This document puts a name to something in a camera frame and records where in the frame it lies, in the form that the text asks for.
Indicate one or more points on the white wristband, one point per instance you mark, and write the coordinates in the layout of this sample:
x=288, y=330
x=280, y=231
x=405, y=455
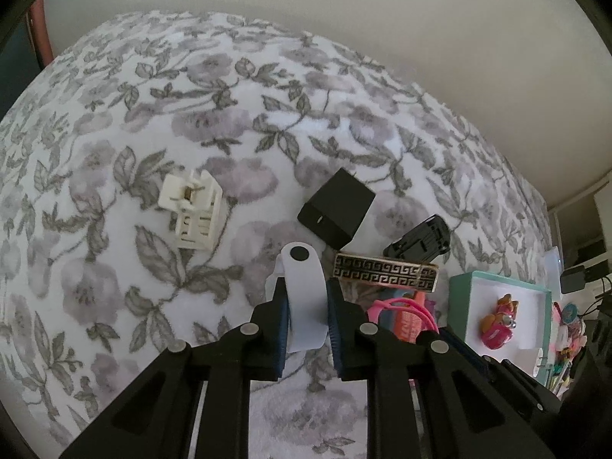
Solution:
x=306, y=296

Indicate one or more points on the white cabinet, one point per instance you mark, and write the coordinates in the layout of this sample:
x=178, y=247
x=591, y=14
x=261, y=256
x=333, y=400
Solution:
x=602, y=210

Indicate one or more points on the colourful cylindrical can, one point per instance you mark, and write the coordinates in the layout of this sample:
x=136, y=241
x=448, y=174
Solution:
x=569, y=314

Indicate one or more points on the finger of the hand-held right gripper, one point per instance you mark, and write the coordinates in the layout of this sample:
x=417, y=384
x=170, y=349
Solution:
x=516, y=377

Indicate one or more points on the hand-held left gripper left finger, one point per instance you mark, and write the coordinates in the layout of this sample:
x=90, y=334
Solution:
x=282, y=330

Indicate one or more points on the white plastic holder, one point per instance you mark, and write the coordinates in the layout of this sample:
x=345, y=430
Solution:
x=196, y=222

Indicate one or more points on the grey floral blanket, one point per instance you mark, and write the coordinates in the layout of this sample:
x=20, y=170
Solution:
x=191, y=105

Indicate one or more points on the white power strip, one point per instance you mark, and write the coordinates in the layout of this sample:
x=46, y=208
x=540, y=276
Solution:
x=552, y=267

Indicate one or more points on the pink toy figure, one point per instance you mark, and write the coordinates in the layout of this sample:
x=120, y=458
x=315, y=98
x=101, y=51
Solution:
x=497, y=334

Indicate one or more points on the black toy car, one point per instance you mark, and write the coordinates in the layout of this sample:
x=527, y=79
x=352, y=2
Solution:
x=420, y=239

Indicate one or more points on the teal cardboard box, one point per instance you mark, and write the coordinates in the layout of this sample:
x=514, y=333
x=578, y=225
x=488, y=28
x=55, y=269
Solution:
x=526, y=306

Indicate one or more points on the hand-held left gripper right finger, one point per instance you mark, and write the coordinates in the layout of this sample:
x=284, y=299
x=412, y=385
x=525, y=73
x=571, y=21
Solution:
x=334, y=330

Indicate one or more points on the orange plastic case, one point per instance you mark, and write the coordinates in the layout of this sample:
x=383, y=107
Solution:
x=406, y=327

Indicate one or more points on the black cube charger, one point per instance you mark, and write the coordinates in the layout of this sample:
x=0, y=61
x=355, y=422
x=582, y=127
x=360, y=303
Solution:
x=334, y=208

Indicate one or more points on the gold black patterned bar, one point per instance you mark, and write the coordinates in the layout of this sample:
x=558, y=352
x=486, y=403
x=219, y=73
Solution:
x=382, y=272

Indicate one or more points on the pile of colourful toys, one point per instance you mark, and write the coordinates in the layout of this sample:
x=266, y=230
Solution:
x=566, y=358

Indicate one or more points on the black power adapter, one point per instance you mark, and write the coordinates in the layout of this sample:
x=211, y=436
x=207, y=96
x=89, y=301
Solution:
x=573, y=278

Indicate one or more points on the dark teal panel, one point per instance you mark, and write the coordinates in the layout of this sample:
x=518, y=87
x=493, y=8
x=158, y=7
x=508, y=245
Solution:
x=16, y=62

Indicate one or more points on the brown wooden frame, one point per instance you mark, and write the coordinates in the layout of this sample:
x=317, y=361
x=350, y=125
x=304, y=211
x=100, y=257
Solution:
x=40, y=33

